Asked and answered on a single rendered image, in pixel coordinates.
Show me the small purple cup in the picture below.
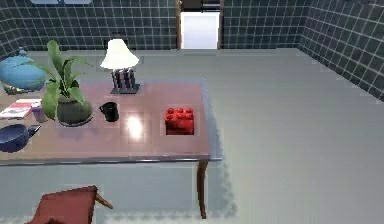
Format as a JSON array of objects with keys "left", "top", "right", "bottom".
[{"left": 30, "top": 101, "right": 48, "bottom": 124}]

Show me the red toy brick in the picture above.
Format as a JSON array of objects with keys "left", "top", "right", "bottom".
[{"left": 164, "top": 106, "right": 196, "bottom": 136}]

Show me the white shade table lamp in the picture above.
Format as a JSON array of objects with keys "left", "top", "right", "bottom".
[{"left": 99, "top": 38, "right": 141, "bottom": 95}]

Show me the brown wooden table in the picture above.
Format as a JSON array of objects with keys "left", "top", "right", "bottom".
[{"left": 0, "top": 79, "right": 224, "bottom": 220}]

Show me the red and white book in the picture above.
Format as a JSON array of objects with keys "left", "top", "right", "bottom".
[{"left": 0, "top": 98, "right": 43, "bottom": 121}]

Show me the green potted house plant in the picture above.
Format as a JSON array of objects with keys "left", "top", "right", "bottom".
[{"left": 29, "top": 39, "right": 95, "bottom": 128}]

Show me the blue round lidded pot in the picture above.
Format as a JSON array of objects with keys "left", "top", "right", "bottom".
[{"left": 0, "top": 47, "right": 48, "bottom": 96}]

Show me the black mug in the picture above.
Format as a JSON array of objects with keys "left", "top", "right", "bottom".
[{"left": 98, "top": 101, "right": 120, "bottom": 123}]

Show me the red wooden chair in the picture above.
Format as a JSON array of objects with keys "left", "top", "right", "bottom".
[{"left": 25, "top": 185, "right": 114, "bottom": 224}]

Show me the blue pan with handle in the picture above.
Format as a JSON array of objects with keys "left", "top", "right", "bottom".
[{"left": 0, "top": 123, "right": 42, "bottom": 154}]

